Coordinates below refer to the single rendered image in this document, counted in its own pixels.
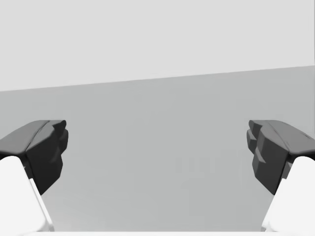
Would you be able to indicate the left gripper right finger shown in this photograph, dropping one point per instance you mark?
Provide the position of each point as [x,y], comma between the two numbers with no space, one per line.
[275,157]

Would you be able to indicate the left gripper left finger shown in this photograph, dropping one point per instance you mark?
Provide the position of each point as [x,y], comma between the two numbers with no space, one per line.
[37,157]

